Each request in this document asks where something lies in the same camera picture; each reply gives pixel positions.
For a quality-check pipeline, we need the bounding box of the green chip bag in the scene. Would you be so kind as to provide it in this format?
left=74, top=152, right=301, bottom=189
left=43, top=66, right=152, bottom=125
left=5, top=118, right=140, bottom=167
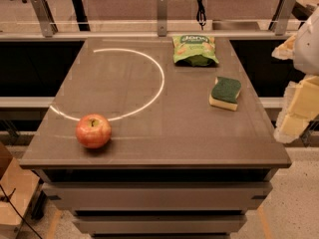
left=172, top=34, right=219, bottom=67

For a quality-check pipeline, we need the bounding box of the left metal rail bracket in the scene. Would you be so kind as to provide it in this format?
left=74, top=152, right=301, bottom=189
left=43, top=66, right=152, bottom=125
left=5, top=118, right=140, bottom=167
left=30, top=0, right=58, bottom=37

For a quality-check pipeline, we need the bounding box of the grey drawer cabinet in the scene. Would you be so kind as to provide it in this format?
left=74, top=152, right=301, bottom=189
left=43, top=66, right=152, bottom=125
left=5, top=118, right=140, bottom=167
left=21, top=38, right=290, bottom=239

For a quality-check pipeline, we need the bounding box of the cardboard box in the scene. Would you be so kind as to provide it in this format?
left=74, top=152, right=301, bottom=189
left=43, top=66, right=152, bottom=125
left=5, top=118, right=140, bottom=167
left=0, top=142, right=39, bottom=239

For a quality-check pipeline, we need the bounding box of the red apple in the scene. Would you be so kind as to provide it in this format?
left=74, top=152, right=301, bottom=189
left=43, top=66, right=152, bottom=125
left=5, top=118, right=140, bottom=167
left=76, top=114, right=112, bottom=149

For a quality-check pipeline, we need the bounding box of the metal rail bracket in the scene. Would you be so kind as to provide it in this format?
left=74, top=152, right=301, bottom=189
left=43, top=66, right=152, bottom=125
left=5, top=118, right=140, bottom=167
left=30, top=0, right=58, bottom=37
left=273, top=0, right=296, bottom=36
left=157, top=0, right=167, bottom=37

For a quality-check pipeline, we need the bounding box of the black hanging cable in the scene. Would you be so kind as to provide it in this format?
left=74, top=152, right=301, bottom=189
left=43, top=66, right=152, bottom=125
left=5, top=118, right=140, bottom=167
left=194, top=0, right=207, bottom=31

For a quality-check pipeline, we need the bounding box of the black floor cable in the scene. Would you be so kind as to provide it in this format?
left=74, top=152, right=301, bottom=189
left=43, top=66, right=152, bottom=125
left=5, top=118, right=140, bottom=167
left=0, top=184, right=44, bottom=239

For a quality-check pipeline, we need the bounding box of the green and yellow sponge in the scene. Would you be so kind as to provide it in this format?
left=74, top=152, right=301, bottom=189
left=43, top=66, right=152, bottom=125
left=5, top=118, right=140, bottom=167
left=208, top=77, right=241, bottom=112

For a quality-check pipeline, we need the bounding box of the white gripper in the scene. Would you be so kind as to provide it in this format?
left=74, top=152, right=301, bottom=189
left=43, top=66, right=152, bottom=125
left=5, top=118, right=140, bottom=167
left=271, top=8, right=319, bottom=143

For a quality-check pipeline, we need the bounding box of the middle metal rail bracket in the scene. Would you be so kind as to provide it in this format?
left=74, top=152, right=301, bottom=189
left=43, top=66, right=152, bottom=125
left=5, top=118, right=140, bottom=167
left=157, top=0, right=167, bottom=37

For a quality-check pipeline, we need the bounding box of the right metal rail bracket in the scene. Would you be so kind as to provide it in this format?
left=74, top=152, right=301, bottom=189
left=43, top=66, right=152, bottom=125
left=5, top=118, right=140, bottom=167
left=273, top=0, right=296, bottom=36

